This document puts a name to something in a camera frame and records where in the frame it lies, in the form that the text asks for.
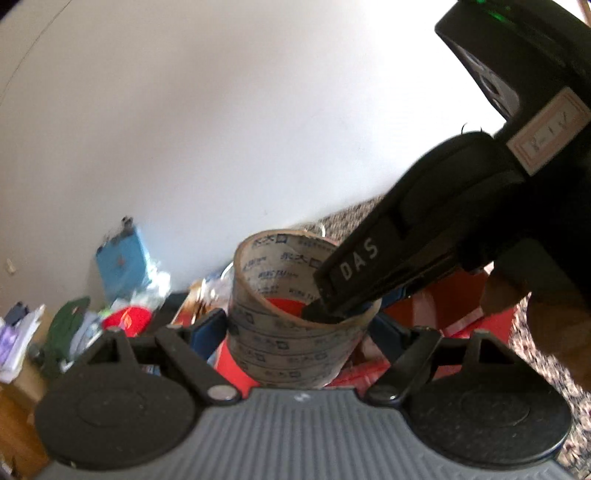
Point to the red cardboard box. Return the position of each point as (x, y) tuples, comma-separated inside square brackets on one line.
[(461, 304)]

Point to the brown cardboard box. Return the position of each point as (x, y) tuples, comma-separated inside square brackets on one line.
[(18, 415)]

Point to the person's right hand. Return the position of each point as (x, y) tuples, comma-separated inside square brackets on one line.
[(549, 332)]

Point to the blue hanging bag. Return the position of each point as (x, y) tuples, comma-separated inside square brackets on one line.
[(122, 263)]

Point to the floral patterned blanket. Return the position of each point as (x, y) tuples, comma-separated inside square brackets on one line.
[(355, 217)]

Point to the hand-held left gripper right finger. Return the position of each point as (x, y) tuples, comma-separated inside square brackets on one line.
[(381, 334)]

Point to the green cloth bag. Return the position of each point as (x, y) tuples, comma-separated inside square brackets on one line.
[(64, 330)]

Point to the brown tape roll stack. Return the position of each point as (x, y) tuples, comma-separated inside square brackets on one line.
[(286, 350)]

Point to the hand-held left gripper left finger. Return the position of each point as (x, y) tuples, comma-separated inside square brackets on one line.
[(208, 333)]

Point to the white and purple papers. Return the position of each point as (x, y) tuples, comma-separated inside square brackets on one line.
[(16, 341)]

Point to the clear plastic bag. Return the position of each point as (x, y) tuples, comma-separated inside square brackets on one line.
[(152, 286)]

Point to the red embroidered cloth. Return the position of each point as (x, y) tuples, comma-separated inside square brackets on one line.
[(129, 319)]

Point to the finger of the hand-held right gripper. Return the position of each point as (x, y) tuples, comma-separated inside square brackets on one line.
[(325, 314)]

